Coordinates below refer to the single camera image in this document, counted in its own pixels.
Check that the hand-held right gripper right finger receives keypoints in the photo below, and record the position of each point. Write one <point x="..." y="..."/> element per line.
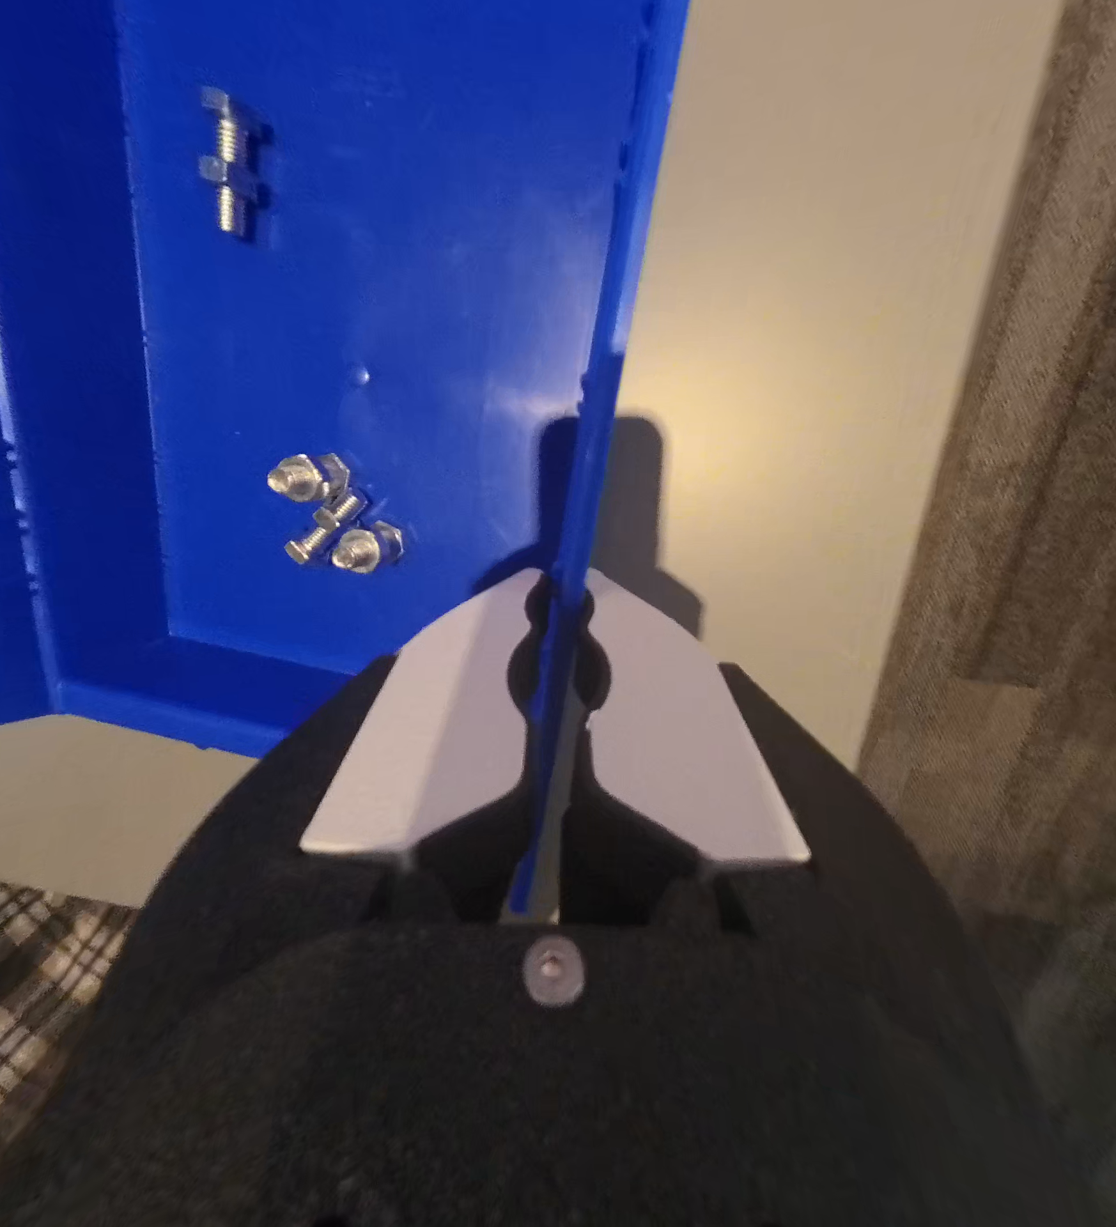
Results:
<point x="692" y="756"/>

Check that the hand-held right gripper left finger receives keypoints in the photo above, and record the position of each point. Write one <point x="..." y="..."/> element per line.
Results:
<point x="414" y="748"/>

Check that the blue plastic bin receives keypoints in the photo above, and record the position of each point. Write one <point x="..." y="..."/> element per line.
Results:
<point x="376" y="287"/>

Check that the silver hex bolt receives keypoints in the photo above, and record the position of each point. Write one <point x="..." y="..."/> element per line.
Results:
<point x="230" y="212"/>

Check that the silver bolt with nut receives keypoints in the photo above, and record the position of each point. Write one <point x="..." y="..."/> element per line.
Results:
<point x="292" y="477"/>
<point x="357" y="551"/>
<point x="307" y="549"/>

